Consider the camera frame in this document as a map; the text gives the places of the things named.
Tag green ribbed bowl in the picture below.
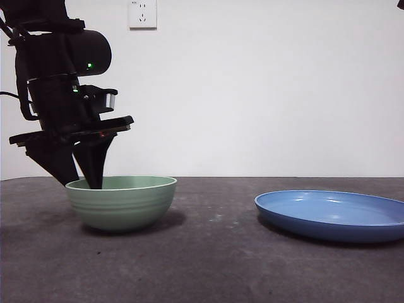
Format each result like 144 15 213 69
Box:
64 175 178 234

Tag blue plate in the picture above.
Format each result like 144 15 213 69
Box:
254 189 404 244

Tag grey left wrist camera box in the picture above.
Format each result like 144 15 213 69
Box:
94 89 119 114

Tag white wall socket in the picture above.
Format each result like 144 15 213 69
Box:
128 0 158 31

